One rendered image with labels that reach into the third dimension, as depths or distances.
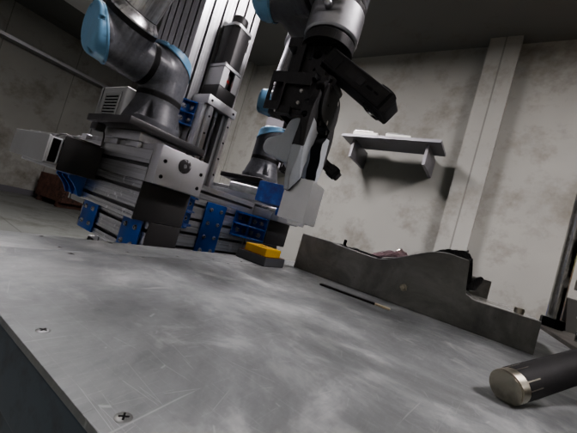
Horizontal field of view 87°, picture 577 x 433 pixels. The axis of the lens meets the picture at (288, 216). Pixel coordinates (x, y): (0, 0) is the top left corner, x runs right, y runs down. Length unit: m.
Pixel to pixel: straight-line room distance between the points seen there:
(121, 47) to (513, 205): 3.63
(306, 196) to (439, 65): 4.30
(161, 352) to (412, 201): 3.81
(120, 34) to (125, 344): 0.74
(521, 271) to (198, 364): 3.68
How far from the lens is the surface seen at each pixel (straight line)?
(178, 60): 0.95
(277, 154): 0.39
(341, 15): 0.46
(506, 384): 0.36
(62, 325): 0.24
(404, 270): 0.71
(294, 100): 0.42
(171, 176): 0.76
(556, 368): 0.40
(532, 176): 3.97
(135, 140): 0.85
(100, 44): 0.86
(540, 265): 3.82
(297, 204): 0.38
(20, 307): 0.26
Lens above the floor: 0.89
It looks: 2 degrees up
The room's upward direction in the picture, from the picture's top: 16 degrees clockwise
